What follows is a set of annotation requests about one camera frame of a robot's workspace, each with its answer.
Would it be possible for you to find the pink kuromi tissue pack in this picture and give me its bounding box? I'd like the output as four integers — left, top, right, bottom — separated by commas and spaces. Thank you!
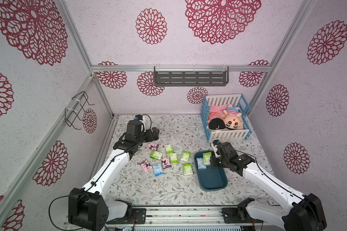
161, 157, 172, 169
140, 159, 152, 172
147, 142, 159, 151

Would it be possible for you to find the green tissue pack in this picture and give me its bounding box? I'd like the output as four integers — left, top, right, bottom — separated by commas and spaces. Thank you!
180, 151, 191, 163
164, 144, 175, 155
169, 153, 179, 164
202, 152, 212, 166
183, 163, 193, 176
150, 151, 163, 160

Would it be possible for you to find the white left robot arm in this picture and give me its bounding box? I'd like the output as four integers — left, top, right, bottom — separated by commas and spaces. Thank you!
68, 119, 160, 231

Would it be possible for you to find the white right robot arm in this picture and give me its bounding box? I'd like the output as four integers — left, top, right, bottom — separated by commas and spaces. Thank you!
211, 140, 327, 231

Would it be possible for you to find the teal storage box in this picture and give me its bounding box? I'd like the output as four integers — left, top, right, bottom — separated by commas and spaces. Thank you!
194, 151, 228, 192

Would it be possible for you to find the black-haired plush doll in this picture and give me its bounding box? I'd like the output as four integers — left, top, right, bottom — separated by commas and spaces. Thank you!
208, 118, 226, 131

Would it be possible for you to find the peach face plush doll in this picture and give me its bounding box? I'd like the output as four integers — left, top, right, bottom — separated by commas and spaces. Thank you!
223, 107, 243, 130

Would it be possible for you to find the blue Cinnamoroll tissue pack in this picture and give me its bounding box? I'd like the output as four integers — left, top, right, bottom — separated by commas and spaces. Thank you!
152, 164, 164, 177

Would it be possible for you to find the pink plush doll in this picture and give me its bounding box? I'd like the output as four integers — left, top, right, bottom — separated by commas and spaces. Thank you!
208, 104, 232, 120

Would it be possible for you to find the blue white toy crib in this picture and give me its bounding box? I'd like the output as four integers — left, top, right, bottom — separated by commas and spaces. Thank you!
200, 94, 252, 142

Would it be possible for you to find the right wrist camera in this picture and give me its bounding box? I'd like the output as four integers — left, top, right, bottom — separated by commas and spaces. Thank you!
212, 140, 221, 147

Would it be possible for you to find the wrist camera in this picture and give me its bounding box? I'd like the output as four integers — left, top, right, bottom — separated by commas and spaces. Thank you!
135, 115, 144, 121
212, 140, 221, 147

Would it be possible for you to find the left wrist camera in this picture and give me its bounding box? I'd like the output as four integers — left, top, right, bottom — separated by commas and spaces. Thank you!
135, 115, 144, 121

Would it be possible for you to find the grey wall shelf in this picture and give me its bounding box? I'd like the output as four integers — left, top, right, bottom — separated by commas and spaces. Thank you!
153, 66, 229, 87

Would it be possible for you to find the black wire wall rack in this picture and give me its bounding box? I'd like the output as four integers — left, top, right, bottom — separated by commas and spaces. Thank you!
64, 91, 95, 131

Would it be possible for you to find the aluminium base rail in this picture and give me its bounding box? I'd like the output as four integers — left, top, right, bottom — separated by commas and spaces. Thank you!
63, 204, 307, 227

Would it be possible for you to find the aluminium frame post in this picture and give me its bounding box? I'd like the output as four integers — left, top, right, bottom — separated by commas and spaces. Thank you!
248, 0, 317, 116

